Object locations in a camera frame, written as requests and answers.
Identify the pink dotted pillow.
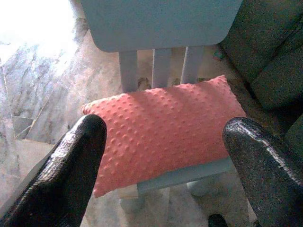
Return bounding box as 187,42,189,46
80,75,248,198

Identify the green fabric sofa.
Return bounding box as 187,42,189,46
219,0,303,177

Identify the light blue children's chair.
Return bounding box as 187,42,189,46
79,0,244,213

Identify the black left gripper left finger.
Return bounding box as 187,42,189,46
0,114,107,227

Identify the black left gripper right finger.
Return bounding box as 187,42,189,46
222,117,303,227

